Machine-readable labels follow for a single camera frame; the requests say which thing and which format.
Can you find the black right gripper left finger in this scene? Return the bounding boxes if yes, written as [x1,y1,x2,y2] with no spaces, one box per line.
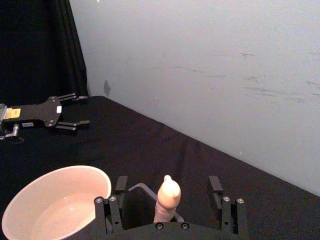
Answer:
[93,175,129,237]

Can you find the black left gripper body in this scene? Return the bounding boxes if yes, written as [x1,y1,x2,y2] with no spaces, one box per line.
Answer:
[1,96,63,128]

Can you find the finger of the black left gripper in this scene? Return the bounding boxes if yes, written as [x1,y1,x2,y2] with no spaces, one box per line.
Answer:
[58,93,89,102]
[51,119,91,132]

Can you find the black curtain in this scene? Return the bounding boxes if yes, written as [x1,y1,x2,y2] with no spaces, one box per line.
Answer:
[0,0,90,106]

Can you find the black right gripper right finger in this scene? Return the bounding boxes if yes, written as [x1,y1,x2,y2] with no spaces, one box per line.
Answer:
[208,175,248,236]

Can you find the black table cloth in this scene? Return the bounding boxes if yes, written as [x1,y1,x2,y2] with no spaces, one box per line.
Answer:
[0,95,320,240]

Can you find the cream ceramic bowl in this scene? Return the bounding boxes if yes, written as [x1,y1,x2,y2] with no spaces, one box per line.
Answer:
[1,164,113,240]

